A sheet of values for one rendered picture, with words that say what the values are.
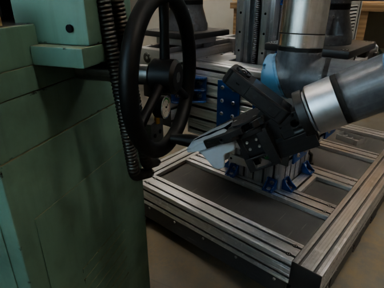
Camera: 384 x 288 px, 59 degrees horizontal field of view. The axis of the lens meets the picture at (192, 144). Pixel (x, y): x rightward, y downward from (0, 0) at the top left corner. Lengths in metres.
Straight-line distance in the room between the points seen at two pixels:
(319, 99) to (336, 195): 0.99
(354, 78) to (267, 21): 0.67
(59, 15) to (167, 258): 1.03
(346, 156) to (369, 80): 1.33
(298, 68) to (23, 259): 0.56
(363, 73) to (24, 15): 0.50
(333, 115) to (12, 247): 0.54
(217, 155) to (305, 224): 0.75
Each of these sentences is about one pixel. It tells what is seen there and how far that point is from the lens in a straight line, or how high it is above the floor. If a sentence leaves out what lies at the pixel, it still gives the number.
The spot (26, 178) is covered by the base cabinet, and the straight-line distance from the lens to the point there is 0.61.
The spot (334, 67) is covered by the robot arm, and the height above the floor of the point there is 0.83.
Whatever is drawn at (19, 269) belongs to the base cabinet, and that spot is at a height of 0.51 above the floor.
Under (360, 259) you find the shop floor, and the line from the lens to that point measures 1.52.
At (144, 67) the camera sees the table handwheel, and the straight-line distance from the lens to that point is 0.61.
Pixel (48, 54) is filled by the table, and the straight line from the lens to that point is 0.57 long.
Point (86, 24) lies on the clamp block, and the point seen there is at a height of 0.90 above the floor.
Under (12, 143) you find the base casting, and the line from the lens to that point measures 0.58.
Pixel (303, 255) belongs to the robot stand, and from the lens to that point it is 1.11.
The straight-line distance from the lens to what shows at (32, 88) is 0.60.
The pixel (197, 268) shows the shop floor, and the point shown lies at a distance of 1.34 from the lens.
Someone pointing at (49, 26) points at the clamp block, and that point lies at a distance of 0.59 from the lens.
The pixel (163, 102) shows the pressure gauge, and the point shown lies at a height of 0.68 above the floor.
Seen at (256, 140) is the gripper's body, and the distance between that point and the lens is 0.53.
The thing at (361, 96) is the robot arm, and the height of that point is 0.82.
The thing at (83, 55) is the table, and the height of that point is 0.86.
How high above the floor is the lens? 0.95
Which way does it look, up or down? 25 degrees down
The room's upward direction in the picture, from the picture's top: straight up
